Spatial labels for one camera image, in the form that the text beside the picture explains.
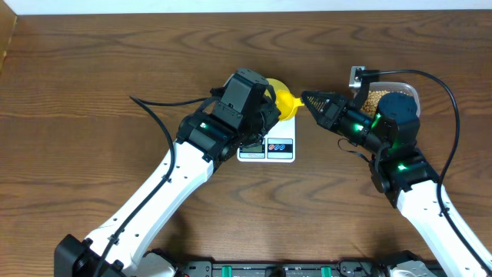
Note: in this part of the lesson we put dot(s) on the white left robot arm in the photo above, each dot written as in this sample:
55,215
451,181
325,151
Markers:
239,113

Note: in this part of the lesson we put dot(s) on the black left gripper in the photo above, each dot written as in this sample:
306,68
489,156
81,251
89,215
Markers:
269,113

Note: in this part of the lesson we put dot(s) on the yellow plastic scoop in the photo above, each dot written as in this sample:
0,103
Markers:
287,104

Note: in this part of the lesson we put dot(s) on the pile of soybeans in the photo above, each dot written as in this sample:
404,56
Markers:
374,98

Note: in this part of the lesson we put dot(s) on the clear plastic container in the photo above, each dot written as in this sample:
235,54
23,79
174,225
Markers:
413,101

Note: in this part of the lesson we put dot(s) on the yellow plastic bowl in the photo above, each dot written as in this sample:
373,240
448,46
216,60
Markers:
278,87

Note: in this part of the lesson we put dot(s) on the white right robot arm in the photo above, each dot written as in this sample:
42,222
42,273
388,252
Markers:
400,171

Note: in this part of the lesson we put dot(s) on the white digital kitchen scale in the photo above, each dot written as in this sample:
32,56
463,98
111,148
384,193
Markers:
279,145

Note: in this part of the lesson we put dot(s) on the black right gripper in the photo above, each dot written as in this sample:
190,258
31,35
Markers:
332,112

